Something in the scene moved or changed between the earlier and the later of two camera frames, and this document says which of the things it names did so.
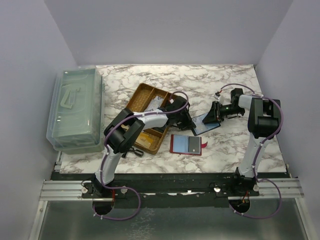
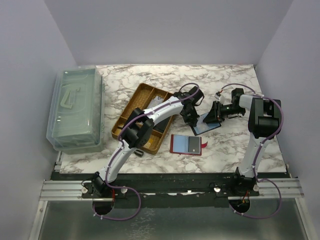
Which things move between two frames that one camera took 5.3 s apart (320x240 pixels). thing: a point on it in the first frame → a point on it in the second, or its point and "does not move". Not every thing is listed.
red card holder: x=188 y=145 does not move
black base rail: x=169 y=190 does not move
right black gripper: x=216 y=111 does not move
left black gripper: x=185 y=121 → x=191 y=116
